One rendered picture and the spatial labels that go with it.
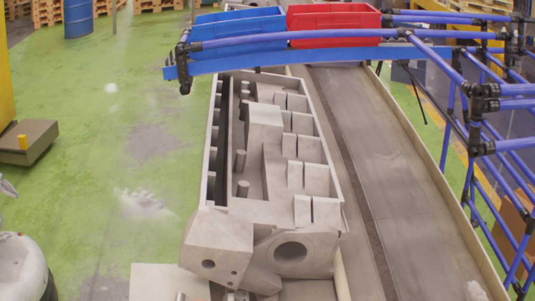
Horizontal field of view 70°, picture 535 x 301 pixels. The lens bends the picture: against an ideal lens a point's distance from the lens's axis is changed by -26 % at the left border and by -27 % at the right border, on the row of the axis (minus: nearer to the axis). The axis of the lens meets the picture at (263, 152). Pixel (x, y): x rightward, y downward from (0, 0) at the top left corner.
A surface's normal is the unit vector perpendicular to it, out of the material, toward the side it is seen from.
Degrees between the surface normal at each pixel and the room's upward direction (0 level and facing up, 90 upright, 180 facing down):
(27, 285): 45
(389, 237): 0
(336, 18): 92
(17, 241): 0
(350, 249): 0
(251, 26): 92
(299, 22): 92
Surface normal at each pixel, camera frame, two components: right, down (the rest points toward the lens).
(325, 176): 0.18, -0.52
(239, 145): 0.17, -0.87
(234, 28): 0.05, 0.51
